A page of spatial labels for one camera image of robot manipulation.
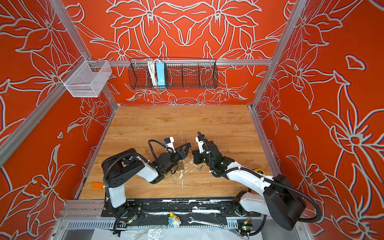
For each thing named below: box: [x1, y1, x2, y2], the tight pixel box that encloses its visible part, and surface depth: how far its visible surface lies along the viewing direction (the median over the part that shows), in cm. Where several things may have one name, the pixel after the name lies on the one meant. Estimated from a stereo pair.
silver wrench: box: [187, 216, 225, 229], surface depth 70 cm
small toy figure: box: [168, 211, 182, 229], surface depth 69 cm
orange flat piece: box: [91, 182, 104, 190], surface depth 82 cm
